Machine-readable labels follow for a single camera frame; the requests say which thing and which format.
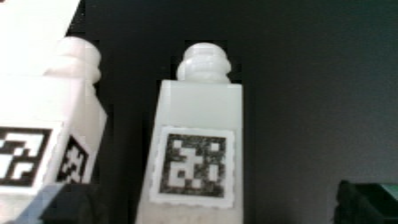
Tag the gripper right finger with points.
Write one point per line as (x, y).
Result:
(366, 203)

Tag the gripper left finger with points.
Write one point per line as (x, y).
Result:
(77, 207)

